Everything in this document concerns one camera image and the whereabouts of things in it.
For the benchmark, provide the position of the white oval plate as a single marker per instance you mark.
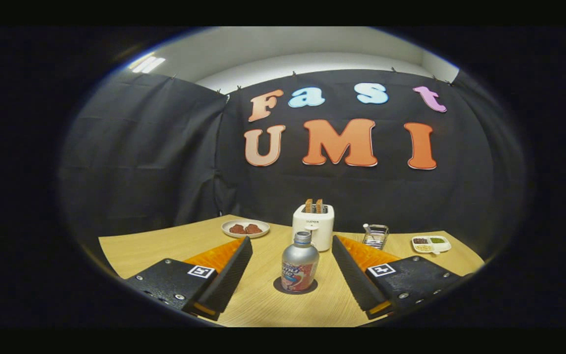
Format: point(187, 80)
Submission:
point(226, 231)

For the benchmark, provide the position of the white divided dish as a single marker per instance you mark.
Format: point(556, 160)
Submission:
point(431, 244)

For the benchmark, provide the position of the brown meat piece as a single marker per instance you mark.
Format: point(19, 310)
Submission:
point(253, 229)
point(237, 229)

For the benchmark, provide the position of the dark round coaster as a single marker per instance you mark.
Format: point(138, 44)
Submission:
point(277, 286)

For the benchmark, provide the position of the ceiling strip light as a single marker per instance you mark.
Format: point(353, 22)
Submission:
point(148, 64)

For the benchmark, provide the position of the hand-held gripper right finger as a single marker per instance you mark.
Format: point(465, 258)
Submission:
point(354, 280)

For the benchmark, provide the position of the wooden table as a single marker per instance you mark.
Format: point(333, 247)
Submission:
point(263, 305)

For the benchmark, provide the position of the white toaster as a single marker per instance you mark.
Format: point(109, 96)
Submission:
point(320, 226)

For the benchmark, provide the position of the silver juice bottle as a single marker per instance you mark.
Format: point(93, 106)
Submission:
point(300, 263)

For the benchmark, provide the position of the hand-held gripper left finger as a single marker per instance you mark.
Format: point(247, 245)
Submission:
point(229, 280)

